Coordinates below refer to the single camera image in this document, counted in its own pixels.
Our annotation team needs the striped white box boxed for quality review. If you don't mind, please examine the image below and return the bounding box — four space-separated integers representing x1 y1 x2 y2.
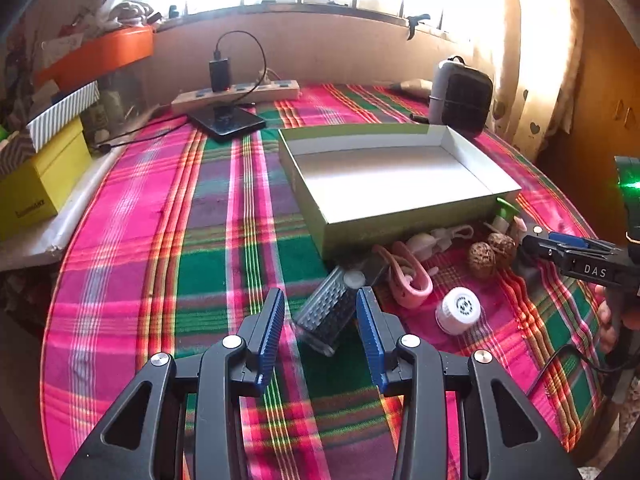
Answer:
26 80 100 155

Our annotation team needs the yellow box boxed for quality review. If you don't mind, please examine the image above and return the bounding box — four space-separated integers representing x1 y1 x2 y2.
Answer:
0 116 92 240

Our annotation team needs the beige power strip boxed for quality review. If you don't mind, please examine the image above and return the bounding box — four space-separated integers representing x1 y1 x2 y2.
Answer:
170 80 300 115

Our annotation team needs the white cable loop piece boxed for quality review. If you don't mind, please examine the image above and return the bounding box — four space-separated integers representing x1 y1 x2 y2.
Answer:
431 224 474 252

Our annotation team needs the person's hand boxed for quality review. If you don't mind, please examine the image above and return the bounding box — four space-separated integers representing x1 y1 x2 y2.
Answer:
596 285 624 354

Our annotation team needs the orange box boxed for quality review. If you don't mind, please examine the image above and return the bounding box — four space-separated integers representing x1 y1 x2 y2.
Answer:
34 26 154 92

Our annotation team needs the black charger adapter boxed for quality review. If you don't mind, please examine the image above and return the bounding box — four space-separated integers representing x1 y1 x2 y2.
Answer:
208 58 231 93

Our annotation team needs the black bike light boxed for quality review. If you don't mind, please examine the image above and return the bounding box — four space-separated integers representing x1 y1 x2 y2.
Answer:
293 266 366 356

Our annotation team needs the white mushroom shaped object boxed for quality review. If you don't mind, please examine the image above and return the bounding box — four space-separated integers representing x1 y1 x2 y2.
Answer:
406 233 440 262

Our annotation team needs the grey black small heater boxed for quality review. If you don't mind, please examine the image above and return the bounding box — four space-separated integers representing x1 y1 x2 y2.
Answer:
428 55 494 139

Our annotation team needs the green cap white bottle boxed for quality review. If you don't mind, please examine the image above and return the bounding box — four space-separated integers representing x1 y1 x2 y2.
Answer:
490 197 520 234

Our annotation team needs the black window latch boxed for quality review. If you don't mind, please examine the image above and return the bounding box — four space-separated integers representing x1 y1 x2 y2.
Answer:
407 13 431 41

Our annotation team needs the grey cone shaped object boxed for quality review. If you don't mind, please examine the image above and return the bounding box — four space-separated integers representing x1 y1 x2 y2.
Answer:
390 79 433 100

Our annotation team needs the white round cap jar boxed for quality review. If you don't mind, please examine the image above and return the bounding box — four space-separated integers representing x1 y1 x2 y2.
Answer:
435 287 482 336

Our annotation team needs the beige heart pattern curtain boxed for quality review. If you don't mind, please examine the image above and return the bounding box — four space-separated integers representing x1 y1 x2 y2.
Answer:
480 0 584 162

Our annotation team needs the white shallow cardboard box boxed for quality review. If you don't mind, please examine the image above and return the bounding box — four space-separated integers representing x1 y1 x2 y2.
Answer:
279 124 521 260

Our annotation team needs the brown walnut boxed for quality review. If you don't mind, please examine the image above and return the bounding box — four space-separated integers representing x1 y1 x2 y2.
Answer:
487 233 518 269
468 242 497 280

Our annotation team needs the black smartphone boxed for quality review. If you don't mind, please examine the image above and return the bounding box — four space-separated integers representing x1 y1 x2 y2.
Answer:
186 105 266 142

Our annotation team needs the black camera unit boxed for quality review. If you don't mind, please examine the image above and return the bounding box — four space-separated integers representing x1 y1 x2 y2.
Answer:
614 155 640 244

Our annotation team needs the pink silicone strap clip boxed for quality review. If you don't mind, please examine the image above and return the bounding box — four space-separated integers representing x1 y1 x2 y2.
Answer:
372 240 434 310

